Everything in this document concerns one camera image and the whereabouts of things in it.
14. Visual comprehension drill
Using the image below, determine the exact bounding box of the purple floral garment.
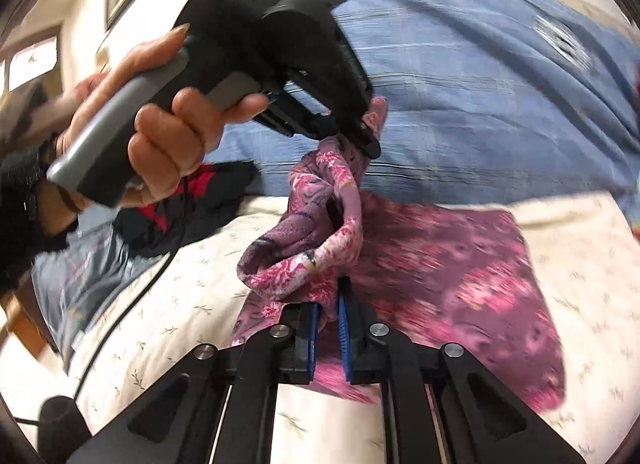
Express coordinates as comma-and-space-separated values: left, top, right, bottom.
229, 95, 566, 414

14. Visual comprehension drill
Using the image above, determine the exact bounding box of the person's left forearm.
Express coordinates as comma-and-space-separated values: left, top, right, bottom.
0, 83, 94, 295

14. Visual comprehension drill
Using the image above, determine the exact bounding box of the black and red garment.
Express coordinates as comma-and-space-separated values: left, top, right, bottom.
114, 161, 262, 258

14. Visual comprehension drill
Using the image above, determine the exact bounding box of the cream leaf-print blanket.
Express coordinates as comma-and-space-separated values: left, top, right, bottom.
68, 192, 639, 463

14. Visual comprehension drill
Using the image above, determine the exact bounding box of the black cable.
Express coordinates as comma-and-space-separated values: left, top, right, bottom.
12, 173, 194, 427

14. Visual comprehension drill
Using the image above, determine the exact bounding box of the person's left hand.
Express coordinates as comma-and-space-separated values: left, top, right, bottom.
55, 24, 269, 207

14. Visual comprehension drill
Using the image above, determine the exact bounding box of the blue plaid bedsheet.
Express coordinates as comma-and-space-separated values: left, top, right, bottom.
29, 0, 640, 370

